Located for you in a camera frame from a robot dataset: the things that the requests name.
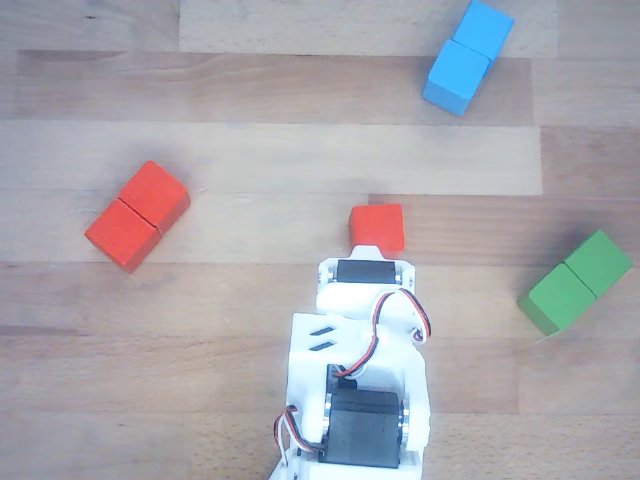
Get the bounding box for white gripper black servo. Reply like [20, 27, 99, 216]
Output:
[314, 244, 434, 347]

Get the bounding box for small red cube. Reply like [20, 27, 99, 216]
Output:
[348, 203, 406, 254]

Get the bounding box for long green block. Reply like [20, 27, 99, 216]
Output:
[516, 229, 634, 337]

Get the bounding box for long red block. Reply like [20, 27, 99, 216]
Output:
[83, 159, 192, 275]

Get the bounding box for long blue block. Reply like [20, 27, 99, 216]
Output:
[421, 0, 516, 118]

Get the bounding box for red black white servo cable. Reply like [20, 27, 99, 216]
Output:
[273, 405, 304, 465]
[333, 288, 432, 379]

